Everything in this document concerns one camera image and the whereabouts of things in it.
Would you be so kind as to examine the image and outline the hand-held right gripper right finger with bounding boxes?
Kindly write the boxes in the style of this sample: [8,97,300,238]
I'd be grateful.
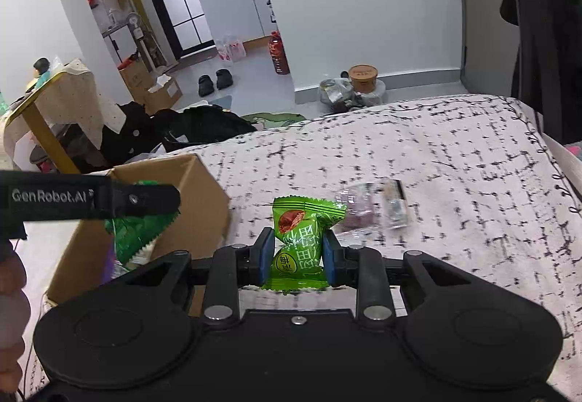
[323,229,505,323]

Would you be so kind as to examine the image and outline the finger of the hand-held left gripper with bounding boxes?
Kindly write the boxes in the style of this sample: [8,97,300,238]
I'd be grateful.
[107,179,182,219]

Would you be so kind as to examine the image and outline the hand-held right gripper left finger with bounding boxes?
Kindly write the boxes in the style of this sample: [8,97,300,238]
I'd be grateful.
[97,227,276,323]

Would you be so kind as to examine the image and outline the dark green snack packet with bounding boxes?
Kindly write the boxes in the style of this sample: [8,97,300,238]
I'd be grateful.
[104,179,180,271]

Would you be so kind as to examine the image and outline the light green snack packet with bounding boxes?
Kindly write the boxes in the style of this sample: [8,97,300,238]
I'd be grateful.
[259,195,348,291]

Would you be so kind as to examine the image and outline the brown cardboard box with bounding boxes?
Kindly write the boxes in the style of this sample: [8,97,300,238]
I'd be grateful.
[45,152,232,316]

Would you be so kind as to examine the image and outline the clear packet with black label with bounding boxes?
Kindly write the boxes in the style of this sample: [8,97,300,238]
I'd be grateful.
[334,179,410,232]

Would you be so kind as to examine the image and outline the purple snack packet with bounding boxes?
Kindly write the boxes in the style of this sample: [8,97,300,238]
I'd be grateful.
[102,245,116,282]

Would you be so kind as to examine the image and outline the person's left hand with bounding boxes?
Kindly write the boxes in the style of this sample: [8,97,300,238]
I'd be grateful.
[0,241,30,394]

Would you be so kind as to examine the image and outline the yellow wooden table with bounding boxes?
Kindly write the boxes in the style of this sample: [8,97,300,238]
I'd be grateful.
[4,75,83,176]

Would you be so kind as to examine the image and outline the black bag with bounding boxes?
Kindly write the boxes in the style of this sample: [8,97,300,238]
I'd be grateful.
[102,101,258,169]

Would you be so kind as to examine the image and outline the beige dotted tablecloth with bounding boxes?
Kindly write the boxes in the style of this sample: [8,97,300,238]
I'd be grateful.
[2,59,125,171]

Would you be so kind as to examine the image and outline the small open cardboard box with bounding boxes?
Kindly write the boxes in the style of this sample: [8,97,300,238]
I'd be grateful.
[143,75,183,114]

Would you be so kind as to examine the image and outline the tall cardboard box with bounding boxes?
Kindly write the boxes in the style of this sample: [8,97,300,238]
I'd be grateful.
[119,59,153,100]

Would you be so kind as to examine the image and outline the dark-haired figurine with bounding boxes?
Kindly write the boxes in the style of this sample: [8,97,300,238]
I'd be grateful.
[32,57,52,82]

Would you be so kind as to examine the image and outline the green cloth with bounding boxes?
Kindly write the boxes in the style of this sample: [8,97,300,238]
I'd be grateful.
[241,112,306,129]

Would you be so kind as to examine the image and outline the white black-flecked blanket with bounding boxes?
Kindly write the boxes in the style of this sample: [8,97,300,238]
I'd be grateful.
[18,93,582,402]

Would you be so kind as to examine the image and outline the grey plastic bag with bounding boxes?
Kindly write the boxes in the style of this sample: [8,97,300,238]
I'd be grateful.
[318,76,355,112]

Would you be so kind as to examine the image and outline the clear plastic bag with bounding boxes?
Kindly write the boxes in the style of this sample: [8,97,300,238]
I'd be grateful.
[214,36,247,63]

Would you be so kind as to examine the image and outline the white standing fan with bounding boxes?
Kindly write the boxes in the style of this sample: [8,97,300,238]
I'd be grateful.
[125,11,147,67]

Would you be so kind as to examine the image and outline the brown round container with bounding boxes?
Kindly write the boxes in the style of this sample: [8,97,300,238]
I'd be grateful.
[348,64,379,94]

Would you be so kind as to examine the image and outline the red plastic bottle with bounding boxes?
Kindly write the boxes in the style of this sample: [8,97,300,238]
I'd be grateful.
[267,30,291,76]

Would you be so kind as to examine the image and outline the white kitchen cabinet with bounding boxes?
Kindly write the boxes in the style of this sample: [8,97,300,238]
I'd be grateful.
[193,0,278,44]

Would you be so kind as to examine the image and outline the dark grey door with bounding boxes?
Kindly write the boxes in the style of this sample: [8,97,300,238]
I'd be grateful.
[455,0,521,98]

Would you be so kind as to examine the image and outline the black hanging coat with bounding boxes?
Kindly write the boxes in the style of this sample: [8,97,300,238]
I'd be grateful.
[500,0,582,146]

